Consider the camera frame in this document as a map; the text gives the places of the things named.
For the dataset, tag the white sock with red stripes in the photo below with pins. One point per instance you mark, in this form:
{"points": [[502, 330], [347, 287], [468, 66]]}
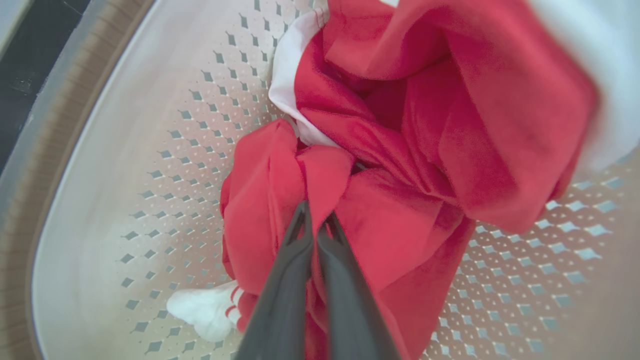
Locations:
{"points": [[205, 310]]}

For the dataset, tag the red garment with striped trim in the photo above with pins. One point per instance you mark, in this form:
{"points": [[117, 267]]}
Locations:
{"points": [[480, 125]]}

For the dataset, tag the white perforated laundry basket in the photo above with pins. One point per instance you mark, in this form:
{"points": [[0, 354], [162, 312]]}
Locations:
{"points": [[100, 200]]}

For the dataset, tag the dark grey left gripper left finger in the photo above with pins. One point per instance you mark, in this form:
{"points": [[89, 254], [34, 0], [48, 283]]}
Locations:
{"points": [[285, 300]]}

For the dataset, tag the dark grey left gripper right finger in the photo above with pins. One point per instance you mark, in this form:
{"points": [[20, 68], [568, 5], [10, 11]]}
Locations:
{"points": [[350, 310]]}

